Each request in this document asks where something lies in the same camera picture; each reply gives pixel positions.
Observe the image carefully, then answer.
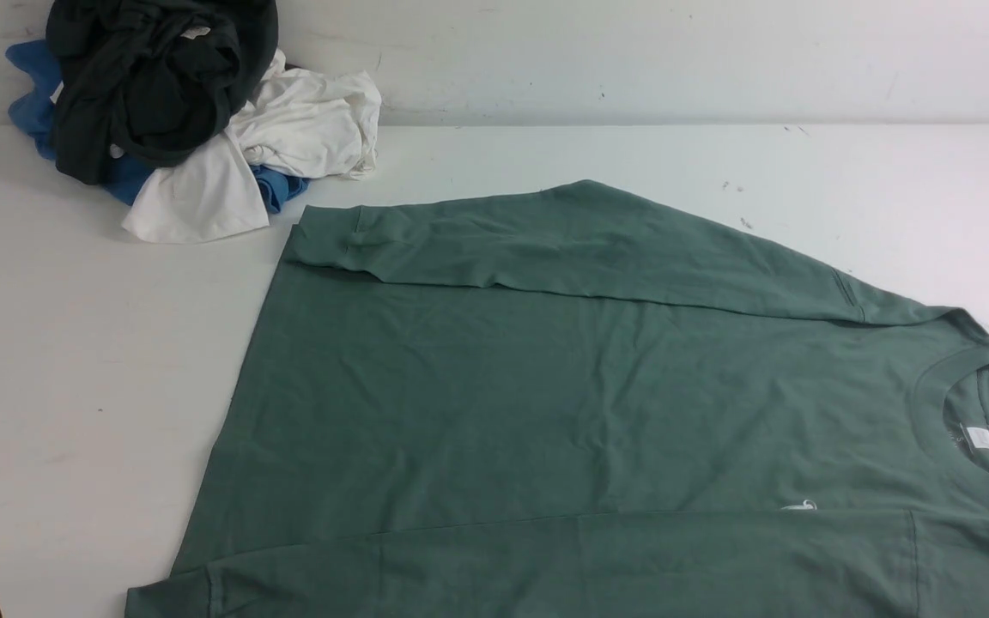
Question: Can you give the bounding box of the green long sleeve shirt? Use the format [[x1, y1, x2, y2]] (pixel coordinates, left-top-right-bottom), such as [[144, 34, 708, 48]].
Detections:
[[124, 181, 989, 617]]

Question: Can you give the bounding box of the black crumpled garment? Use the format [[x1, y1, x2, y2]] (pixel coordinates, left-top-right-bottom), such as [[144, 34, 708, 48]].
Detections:
[[45, 1, 278, 186]]

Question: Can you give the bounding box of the white crumpled garment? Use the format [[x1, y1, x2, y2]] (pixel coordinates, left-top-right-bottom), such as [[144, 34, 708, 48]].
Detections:
[[122, 52, 382, 244]]

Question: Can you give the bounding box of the blue crumpled garment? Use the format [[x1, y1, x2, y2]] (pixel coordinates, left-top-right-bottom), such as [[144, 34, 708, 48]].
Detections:
[[5, 39, 311, 215]]

